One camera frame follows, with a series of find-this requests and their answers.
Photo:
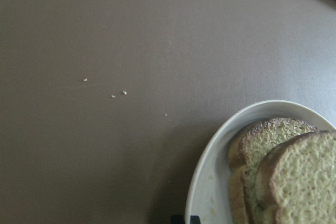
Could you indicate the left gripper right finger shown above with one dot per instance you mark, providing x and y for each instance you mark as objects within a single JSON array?
[{"x": 194, "y": 219}]

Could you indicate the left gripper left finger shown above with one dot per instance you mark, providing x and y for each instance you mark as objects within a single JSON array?
[{"x": 177, "y": 219}]

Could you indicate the white plate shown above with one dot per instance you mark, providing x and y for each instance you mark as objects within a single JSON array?
[{"x": 208, "y": 194}]

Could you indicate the bread slice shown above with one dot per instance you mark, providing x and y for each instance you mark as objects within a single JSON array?
[
  {"x": 295, "y": 181},
  {"x": 246, "y": 149}
]

